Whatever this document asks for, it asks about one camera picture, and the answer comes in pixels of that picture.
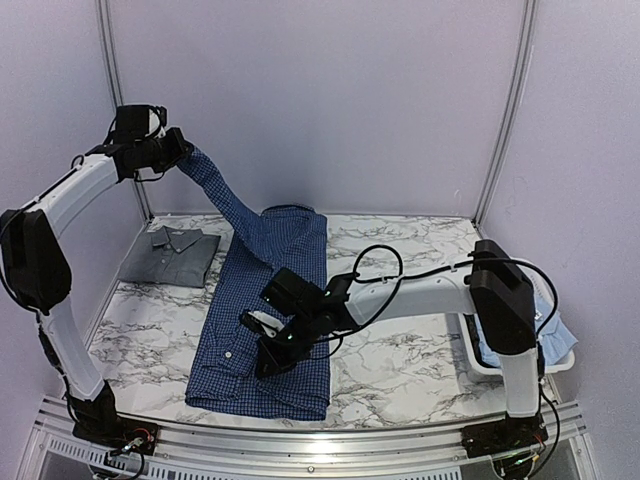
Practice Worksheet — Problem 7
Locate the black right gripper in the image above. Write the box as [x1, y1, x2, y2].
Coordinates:
[254, 310, 321, 379]

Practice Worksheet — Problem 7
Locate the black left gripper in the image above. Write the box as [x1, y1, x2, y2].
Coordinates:
[134, 127, 191, 173]

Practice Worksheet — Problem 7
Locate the blue checked long sleeve shirt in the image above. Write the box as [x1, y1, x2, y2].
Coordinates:
[178, 148, 331, 421]

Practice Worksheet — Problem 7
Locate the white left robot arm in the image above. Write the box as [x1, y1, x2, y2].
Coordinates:
[1, 104, 193, 445]

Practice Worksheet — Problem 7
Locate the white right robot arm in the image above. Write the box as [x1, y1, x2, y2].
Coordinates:
[240, 239, 545, 448]

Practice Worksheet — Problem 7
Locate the folded grey shirt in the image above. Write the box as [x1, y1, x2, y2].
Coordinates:
[118, 226, 221, 288]

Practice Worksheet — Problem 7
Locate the white plastic laundry basket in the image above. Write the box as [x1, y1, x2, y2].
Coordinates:
[460, 259, 576, 378]

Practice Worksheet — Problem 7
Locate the light blue shirt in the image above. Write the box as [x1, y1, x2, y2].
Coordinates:
[473, 292, 578, 369]

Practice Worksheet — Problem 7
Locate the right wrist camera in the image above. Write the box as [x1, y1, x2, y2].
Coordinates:
[240, 310, 284, 338]

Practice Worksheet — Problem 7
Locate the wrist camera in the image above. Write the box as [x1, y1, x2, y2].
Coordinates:
[149, 105, 167, 138]
[240, 310, 284, 338]

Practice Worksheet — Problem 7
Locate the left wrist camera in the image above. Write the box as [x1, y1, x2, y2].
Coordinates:
[149, 105, 167, 138]

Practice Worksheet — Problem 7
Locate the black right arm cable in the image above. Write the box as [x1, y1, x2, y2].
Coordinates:
[304, 243, 561, 361]

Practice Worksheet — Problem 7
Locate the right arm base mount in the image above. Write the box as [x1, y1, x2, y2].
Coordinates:
[461, 417, 548, 458]

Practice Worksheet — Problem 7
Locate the aluminium front frame rail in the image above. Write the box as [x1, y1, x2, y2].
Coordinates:
[19, 394, 601, 480]

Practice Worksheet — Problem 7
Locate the right aluminium corner post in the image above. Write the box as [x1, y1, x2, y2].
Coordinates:
[473, 0, 539, 229]

